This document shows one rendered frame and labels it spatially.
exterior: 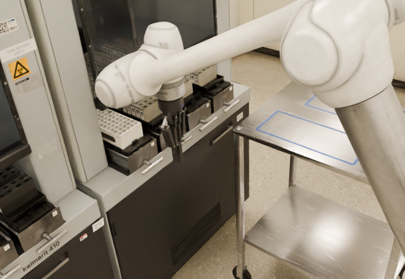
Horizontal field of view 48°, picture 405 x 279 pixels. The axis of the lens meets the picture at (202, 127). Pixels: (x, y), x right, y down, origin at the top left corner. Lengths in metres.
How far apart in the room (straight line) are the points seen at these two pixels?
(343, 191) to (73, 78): 1.67
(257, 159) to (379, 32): 2.04
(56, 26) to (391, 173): 0.90
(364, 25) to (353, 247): 1.30
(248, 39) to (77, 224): 0.78
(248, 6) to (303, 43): 3.23
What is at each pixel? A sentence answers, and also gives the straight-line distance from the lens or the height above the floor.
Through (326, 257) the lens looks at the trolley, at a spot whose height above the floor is 0.28.
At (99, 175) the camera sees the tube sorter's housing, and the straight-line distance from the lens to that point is 1.55.
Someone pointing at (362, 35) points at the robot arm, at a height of 1.41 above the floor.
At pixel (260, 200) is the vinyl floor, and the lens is 2.47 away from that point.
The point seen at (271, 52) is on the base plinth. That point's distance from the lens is 3.99.
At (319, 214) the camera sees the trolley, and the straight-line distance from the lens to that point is 2.02.
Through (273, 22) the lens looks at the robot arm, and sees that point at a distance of 0.99.
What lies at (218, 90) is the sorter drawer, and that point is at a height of 0.82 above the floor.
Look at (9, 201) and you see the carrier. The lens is 1.36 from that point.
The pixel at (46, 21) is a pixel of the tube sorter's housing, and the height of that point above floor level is 1.28.
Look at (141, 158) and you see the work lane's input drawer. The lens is 1.53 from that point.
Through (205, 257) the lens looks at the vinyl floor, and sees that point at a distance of 2.20.
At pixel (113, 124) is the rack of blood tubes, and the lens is 1.55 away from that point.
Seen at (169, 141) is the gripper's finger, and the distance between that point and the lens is 1.34.
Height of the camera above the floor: 1.68
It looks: 34 degrees down
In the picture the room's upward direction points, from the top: 4 degrees counter-clockwise
